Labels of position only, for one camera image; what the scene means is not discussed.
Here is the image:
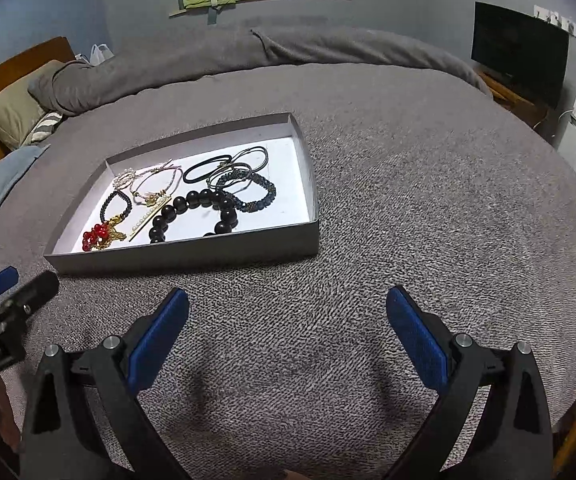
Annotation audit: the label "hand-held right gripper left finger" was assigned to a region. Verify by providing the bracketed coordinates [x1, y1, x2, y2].
[18, 287, 191, 480]

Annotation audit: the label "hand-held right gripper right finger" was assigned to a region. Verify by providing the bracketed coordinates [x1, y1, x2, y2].
[383, 285, 554, 480]

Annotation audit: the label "red bead gold bracelet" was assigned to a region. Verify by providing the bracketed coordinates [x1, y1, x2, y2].
[81, 214, 130, 252]

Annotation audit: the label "grey shallow tray box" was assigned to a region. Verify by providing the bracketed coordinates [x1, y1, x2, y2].
[43, 111, 321, 277]

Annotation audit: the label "small black bead bracelet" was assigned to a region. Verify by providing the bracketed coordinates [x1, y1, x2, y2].
[99, 189, 134, 226]

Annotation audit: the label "gold pearl hair clip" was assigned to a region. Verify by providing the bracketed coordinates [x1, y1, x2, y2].
[127, 203, 174, 242]

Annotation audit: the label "pink cord bracelet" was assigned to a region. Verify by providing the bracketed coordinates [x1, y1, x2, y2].
[127, 159, 185, 209]

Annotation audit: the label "large black bead bracelet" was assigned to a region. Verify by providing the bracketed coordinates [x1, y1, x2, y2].
[147, 187, 239, 245]

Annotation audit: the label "pearl bracelet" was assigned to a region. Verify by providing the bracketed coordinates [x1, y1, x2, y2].
[112, 168, 142, 187]

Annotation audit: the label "black hair tie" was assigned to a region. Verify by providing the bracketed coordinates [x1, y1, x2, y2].
[182, 153, 232, 185]

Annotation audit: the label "blue bead bracelet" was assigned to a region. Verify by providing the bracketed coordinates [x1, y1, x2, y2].
[215, 170, 278, 214]

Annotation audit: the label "grey bed cover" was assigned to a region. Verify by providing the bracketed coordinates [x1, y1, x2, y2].
[0, 62, 576, 480]

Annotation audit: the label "striped pillow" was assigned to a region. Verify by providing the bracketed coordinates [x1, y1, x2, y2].
[19, 111, 65, 149]

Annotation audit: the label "olive pillow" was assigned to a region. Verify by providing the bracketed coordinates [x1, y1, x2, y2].
[0, 59, 65, 151]

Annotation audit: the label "wooden headboard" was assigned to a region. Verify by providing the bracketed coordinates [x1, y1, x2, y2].
[0, 36, 77, 162]

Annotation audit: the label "white plastic bag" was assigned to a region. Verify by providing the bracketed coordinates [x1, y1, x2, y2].
[75, 43, 115, 67]

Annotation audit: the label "wooden television stand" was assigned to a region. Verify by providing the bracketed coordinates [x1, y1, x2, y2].
[474, 69, 552, 129]

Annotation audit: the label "grey rolled duvet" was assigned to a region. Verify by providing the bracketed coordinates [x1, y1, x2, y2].
[27, 24, 491, 117]

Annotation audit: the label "black television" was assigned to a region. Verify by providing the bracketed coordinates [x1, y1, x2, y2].
[470, 1, 570, 109]

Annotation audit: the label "white wall hooks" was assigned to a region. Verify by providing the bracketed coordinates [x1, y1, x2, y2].
[532, 4, 576, 38]

